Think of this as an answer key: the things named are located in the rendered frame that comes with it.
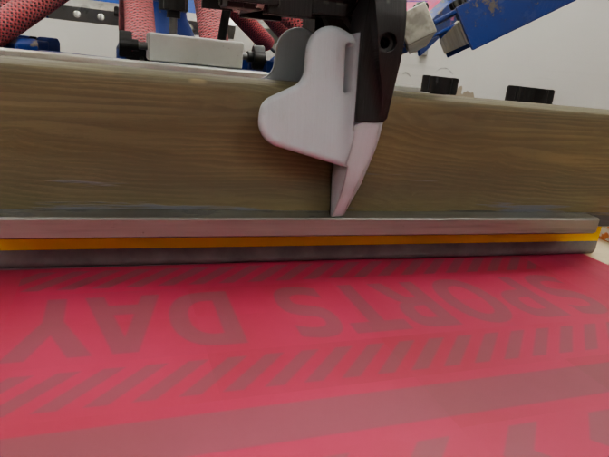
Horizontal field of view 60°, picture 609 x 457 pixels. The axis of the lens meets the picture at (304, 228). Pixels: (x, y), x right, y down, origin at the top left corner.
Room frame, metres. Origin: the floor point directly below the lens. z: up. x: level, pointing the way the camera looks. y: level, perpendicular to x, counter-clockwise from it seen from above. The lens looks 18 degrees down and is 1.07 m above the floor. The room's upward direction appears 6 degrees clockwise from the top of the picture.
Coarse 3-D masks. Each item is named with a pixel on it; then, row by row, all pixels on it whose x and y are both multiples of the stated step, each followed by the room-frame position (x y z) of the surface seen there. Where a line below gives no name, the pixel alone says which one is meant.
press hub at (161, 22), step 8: (160, 16) 1.23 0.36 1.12; (184, 16) 1.27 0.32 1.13; (160, 24) 1.22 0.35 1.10; (168, 24) 1.22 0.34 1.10; (184, 24) 1.26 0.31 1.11; (160, 32) 1.21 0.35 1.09; (168, 32) 1.22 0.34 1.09; (184, 32) 1.25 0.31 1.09; (192, 32) 1.29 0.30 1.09; (120, 56) 1.22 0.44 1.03
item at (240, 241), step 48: (0, 240) 0.23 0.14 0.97; (48, 240) 0.24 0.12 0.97; (96, 240) 0.25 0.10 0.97; (144, 240) 0.26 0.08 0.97; (192, 240) 0.27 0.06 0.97; (240, 240) 0.27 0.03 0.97; (288, 240) 0.28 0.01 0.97; (336, 240) 0.29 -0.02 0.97; (384, 240) 0.30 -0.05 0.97; (432, 240) 0.32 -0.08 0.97; (480, 240) 0.33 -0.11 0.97; (528, 240) 0.34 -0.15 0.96; (576, 240) 0.35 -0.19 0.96
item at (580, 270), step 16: (528, 256) 0.34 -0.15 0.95; (544, 256) 0.35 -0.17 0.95; (560, 256) 0.35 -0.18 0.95; (576, 256) 0.36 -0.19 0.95; (560, 272) 0.32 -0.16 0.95; (576, 272) 0.32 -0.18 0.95; (592, 272) 0.32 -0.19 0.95; (608, 272) 0.33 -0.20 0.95; (592, 288) 0.29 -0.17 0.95; (608, 288) 0.30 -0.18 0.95
